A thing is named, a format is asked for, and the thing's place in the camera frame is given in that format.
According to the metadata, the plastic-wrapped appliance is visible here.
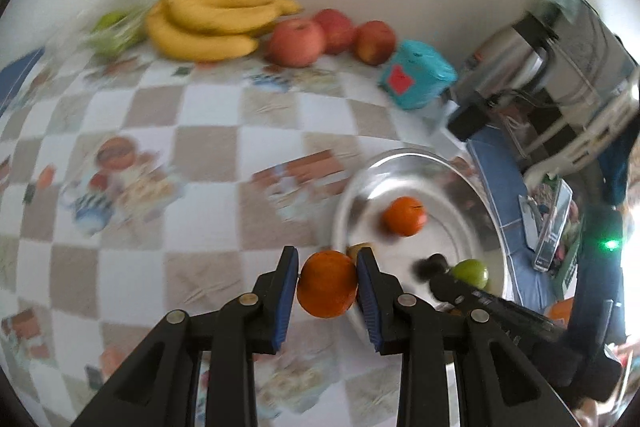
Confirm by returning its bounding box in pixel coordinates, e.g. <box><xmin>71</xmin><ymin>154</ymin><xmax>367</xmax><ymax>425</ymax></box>
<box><xmin>540</xmin><ymin>0</ymin><xmax>640</xmax><ymax>128</ymax></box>

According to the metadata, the yellow banana bunch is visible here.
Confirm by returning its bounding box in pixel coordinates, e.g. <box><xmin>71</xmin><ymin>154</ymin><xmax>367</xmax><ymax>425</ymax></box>
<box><xmin>145</xmin><ymin>0</ymin><xmax>304</xmax><ymax>62</ymax></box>

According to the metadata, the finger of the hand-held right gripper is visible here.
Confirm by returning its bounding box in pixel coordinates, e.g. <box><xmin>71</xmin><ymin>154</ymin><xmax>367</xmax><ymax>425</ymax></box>
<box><xmin>430</xmin><ymin>274</ymin><xmax>568</xmax><ymax>348</ymax></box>

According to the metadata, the round metal plate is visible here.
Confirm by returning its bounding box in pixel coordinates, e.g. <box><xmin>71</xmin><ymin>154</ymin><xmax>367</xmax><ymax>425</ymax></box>
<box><xmin>332</xmin><ymin>148</ymin><xmax>511</xmax><ymax>358</ymax></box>

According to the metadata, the clear plastic case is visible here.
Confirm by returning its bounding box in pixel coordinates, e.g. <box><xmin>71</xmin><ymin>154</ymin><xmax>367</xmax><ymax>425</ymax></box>
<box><xmin>520</xmin><ymin>179</ymin><xmax>576</xmax><ymax>273</ymax></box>

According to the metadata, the red apple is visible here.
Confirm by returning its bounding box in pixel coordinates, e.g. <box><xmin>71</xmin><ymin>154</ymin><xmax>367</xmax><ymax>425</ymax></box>
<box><xmin>312</xmin><ymin>8</ymin><xmax>357</xmax><ymax>55</ymax></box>
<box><xmin>354</xmin><ymin>21</ymin><xmax>398</xmax><ymax>65</ymax></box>
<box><xmin>264</xmin><ymin>18</ymin><xmax>327</xmax><ymax>68</ymax></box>

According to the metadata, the teal box with red label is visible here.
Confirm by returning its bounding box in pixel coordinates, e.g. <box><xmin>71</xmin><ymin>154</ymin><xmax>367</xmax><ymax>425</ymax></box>
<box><xmin>377</xmin><ymin>39</ymin><xmax>458</xmax><ymax>110</ymax></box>

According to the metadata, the black power adapter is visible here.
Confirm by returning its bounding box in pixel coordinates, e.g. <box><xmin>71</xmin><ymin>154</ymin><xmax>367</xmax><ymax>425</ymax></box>
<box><xmin>446</xmin><ymin>99</ymin><xmax>493</xmax><ymax>142</ymax></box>

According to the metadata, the orange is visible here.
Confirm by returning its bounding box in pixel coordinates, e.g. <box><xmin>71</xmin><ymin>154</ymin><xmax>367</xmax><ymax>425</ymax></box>
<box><xmin>382</xmin><ymin>197</ymin><xmax>427</xmax><ymax>238</ymax></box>
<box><xmin>296</xmin><ymin>251</ymin><xmax>359</xmax><ymax>319</ymax></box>

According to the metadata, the green mango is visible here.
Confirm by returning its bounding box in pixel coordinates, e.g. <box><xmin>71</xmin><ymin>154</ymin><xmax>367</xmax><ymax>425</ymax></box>
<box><xmin>450</xmin><ymin>258</ymin><xmax>490</xmax><ymax>290</ymax></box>

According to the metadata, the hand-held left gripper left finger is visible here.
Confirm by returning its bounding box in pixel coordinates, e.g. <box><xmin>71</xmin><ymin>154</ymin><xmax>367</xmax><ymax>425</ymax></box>
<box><xmin>72</xmin><ymin>246</ymin><xmax>300</xmax><ymax>427</ymax></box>

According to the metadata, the dark plum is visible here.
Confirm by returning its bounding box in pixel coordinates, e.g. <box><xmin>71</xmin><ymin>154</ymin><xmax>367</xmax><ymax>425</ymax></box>
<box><xmin>412</xmin><ymin>254</ymin><xmax>448</xmax><ymax>285</ymax></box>

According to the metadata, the white power strip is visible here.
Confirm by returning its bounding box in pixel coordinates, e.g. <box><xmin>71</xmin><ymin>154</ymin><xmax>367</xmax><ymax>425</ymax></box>
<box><xmin>522</xmin><ymin>82</ymin><xmax>640</xmax><ymax>180</ymax></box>

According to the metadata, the clear pack of green fruit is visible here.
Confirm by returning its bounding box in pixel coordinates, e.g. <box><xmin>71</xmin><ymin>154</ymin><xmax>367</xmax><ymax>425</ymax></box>
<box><xmin>82</xmin><ymin>7</ymin><xmax>151</xmax><ymax>58</ymax></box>

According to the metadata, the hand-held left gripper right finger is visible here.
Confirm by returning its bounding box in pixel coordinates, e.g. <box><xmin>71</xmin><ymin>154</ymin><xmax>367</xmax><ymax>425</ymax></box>
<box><xmin>356</xmin><ymin>246</ymin><xmax>583</xmax><ymax>427</ymax></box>

